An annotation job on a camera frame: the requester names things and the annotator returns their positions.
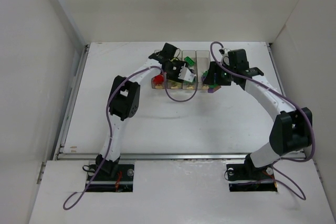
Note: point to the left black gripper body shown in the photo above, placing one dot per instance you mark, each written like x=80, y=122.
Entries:
x=173, y=70

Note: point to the clear bin for light green legos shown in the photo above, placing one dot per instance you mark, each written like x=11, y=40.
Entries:
x=170, y=83

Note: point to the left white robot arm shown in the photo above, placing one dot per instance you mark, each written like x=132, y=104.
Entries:
x=123, y=103

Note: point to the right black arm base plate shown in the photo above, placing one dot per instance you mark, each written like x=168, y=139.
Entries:
x=242, y=180

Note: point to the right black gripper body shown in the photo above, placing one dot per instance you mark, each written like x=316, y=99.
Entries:
x=213, y=74

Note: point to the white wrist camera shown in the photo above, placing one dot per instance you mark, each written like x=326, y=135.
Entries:
x=225, y=56
x=187, y=75

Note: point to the purple green flower lego figure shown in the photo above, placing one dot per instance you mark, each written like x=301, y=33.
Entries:
x=212, y=87

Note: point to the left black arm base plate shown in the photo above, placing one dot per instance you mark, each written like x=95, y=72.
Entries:
x=120, y=182

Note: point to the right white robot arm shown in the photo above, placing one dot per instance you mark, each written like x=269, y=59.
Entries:
x=292, y=129

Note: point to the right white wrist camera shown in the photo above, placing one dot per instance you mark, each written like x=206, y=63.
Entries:
x=225, y=56

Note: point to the red lego brick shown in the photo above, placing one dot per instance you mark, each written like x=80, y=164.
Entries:
x=158, y=80

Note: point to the clear bin for red legos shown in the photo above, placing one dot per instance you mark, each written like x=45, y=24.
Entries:
x=161, y=58

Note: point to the green 2x4 brick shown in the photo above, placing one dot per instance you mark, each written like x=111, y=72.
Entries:
x=189, y=61

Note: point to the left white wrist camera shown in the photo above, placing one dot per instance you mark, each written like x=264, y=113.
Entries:
x=187, y=75

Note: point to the clear bin for purple legos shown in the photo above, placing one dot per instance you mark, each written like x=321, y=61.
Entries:
x=203, y=61

